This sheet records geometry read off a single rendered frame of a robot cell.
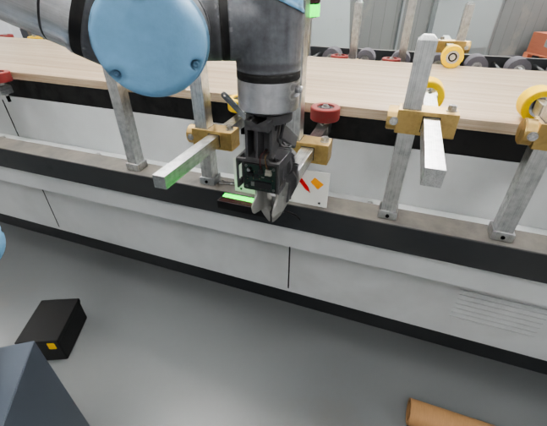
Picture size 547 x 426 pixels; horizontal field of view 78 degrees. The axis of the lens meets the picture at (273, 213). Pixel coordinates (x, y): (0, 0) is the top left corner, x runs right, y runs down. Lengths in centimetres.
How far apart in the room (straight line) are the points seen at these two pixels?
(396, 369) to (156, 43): 133
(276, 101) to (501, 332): 120
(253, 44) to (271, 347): 117
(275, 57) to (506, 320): 119
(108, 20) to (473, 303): 127
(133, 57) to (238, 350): 123
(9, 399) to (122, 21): 65
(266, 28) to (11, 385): 72
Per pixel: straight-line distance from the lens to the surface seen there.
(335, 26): 557
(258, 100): 48
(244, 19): 46
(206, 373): 139
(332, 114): 94
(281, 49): 47
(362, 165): 106
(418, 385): 144
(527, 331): 147
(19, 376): 81
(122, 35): 32
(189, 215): 113
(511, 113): 111
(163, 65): 32
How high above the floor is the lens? 118
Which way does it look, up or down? 34 degrees down
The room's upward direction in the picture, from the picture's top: straight up
